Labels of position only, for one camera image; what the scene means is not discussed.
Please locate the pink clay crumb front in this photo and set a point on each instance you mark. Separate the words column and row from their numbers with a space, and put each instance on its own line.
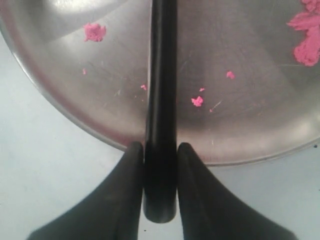
column 94, row 32

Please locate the round steel plate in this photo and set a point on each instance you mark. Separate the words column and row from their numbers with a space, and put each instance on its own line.
column 241, row 95

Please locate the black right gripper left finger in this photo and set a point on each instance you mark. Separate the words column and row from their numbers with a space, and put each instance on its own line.
column 110, row 212

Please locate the black kitchen knife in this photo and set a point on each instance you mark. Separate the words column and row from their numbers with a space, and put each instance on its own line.
column 160, row 154

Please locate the pink clay crumbs right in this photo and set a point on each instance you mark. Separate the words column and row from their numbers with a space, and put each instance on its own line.
column 307, row 52

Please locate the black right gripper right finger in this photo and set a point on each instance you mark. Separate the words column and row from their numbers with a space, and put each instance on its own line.
column 209, row 211

